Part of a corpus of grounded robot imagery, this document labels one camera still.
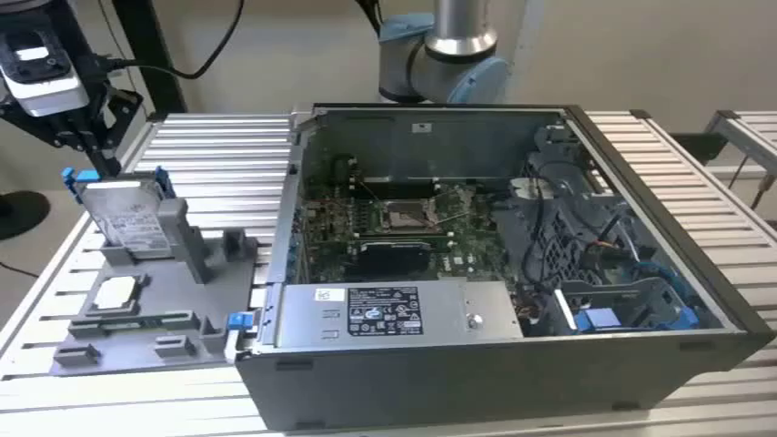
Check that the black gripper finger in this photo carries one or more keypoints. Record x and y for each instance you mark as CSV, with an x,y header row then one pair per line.
x,y
36,125
102,136

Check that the hard disk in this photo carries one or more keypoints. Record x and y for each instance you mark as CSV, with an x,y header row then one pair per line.
x,y
124,218

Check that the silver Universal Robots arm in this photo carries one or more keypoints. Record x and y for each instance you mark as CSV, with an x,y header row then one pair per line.
x,y
449,27

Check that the grey disk bay cage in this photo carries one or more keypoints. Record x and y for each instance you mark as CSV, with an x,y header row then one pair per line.
x,y
606,291

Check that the black round stand base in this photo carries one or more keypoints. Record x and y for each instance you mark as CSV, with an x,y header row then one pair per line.
x,y
21,214

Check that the silver CPU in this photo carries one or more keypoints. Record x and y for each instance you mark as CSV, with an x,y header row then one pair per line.
x,y
116,292

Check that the grey parts rack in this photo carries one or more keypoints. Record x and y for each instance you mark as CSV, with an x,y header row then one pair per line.
x,y
169,296

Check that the thin metal locking lever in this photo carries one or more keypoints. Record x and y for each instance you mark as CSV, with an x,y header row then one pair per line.
x,y
372,190

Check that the blue case latch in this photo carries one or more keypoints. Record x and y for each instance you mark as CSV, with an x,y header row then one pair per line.
x,y
238,320

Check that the CPU socket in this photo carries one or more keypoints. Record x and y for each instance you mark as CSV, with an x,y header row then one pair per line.
x,y
405,217

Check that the black graphics card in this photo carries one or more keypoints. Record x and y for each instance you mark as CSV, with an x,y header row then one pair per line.
x,y
390,259

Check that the green motherboard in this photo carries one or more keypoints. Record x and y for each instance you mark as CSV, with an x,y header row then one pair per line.
x,y
480,255

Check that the silver power supply unit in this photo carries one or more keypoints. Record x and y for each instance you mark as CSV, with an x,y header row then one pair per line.
x,y
485,302

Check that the dark grey PC case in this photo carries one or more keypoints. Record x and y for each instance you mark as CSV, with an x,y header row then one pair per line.
x,y
425,391

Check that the small blue drive carrier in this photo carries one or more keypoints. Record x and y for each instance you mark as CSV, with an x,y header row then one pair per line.
x,y
597,318

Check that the aluminium side table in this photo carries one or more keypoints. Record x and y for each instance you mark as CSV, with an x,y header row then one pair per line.
x,y
753,132

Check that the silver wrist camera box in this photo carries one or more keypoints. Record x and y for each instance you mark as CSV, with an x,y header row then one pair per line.
x,y
42,91

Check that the black metal post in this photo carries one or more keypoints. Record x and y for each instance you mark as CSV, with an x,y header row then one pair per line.
x,y
152,54

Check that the black table bracket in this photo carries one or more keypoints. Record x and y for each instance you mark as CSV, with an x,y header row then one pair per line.
x,y
698,145

